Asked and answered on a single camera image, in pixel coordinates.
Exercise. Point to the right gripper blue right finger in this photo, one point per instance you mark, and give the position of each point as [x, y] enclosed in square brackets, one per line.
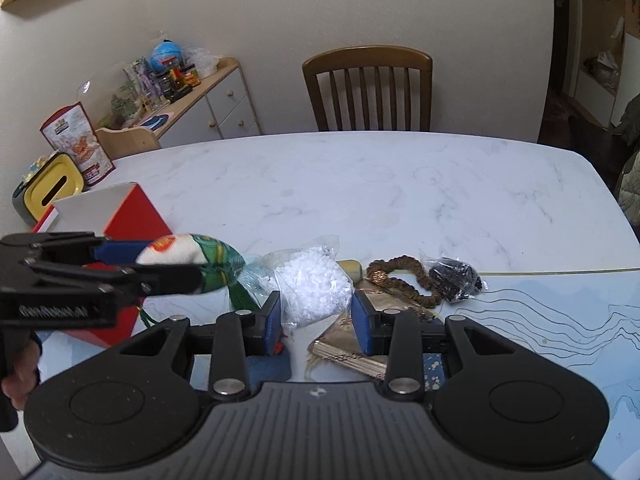
[393, 333]

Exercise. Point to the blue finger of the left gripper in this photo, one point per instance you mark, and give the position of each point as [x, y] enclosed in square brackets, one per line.
[139, 281]
[75, 248]

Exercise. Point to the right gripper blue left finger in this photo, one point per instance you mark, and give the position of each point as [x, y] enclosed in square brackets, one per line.
[242, 355]

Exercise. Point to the green white zongzi plush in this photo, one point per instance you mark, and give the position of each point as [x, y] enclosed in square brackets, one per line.
[220, 264]

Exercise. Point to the gold foil snack packet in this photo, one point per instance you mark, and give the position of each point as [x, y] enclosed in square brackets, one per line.
[338, 343]

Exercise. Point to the dark blue packet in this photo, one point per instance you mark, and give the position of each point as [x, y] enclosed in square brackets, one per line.
[434, 375]

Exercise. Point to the beige oval eraser block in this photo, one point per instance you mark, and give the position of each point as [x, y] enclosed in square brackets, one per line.
[352, 268]

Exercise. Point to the bag of black beads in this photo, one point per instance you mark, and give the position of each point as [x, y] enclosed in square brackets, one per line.
[454, 279]

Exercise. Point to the bag of white beads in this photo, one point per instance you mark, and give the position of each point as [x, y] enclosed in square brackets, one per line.
[311, 283]

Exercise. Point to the person's left hand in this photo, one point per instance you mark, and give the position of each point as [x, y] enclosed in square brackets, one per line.
[25, 378]

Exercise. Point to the red and white cardboard box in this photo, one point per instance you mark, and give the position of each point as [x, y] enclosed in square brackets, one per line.
[122, 213]

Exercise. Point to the yellow tissue box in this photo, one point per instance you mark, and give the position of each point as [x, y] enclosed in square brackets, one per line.
[48, 179]

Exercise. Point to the red white snack bag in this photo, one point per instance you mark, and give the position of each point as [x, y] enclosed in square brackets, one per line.
[69, 130]

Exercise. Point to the wooden side cabinet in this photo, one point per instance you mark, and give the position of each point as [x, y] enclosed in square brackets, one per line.
[219, 108]

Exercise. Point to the blue globe toy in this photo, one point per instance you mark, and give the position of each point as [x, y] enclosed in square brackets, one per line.
[162, 53]

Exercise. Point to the brown wooden chair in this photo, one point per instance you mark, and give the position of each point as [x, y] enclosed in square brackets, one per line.
[370, 88]

